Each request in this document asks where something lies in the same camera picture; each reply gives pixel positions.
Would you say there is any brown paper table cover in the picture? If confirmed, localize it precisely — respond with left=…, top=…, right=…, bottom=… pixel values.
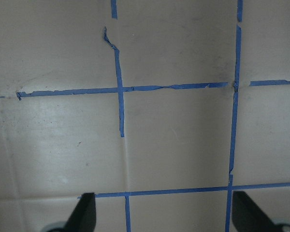
left=0, top=0, right=290, bottom=232

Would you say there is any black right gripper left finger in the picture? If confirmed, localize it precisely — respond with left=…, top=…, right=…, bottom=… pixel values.
left=63, top=193, right=96, bottom=232

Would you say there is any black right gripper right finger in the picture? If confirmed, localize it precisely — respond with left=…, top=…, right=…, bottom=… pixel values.
left=232, top=191, right=275, bottom=232

